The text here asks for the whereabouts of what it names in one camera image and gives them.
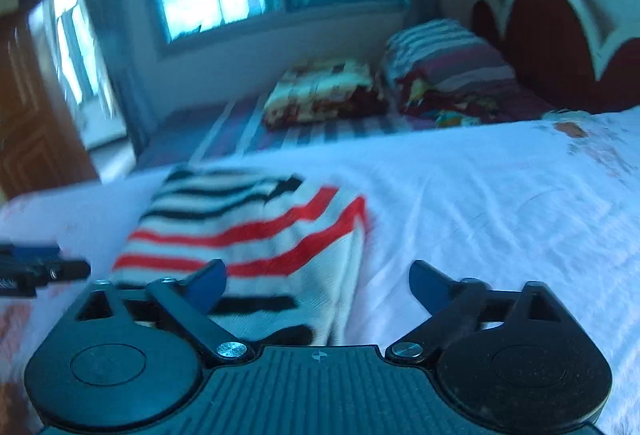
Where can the red and white headboard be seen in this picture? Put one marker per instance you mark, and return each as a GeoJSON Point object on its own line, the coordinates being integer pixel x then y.
{"type": "Point", "coordinates": [550, 35]}

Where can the colourful printed cloth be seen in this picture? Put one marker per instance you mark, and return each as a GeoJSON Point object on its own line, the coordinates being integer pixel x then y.
{"type": "Point", "coordinates": [450, 105]}

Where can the brown wooden door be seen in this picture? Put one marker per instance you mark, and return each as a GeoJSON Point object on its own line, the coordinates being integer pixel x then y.
{"type": "Point", "coordinates": [30, 125]}

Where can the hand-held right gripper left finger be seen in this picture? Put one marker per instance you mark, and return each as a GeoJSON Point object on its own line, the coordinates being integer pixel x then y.
{"type": "Point", "coordinates": [209, 285]}

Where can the narrow window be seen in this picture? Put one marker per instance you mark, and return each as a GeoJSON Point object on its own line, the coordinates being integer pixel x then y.
{"type": "Point", "coordinates": [75, 50]}

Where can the striped pillow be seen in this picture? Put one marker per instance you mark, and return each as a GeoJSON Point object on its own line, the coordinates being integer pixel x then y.
{"type": "Point", "coordinates": [440, 50]}

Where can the grey curtain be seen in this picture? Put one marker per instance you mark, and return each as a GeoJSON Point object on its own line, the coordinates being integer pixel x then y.
{"type": "Point", "coordinates": [115, 15]}

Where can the striped knit sweater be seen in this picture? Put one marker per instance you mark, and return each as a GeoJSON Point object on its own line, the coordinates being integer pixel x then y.
{"type": "Point", "coordinates": [260, 225]}

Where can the folded printed blanket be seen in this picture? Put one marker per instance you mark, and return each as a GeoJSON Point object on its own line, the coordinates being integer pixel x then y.
{"type": "Point", "coordinates": [325, 90]}

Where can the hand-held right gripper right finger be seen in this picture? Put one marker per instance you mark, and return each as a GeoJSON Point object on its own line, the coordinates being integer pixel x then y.
{"type": "Point", "coordinates": [425, 286]}

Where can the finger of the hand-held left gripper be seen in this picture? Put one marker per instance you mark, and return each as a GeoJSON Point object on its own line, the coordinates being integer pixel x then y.
{"type": "Point", "coordinates": [55, 269]}

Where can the white bed sheet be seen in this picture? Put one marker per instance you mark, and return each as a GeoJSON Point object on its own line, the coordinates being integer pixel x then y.
{"type": "Point", "coordinates": [500, 215]}

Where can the striped purple bed sheet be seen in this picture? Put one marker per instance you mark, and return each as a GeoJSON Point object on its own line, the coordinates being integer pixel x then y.
{"type": "Point", "coordinates": [240, 130]}

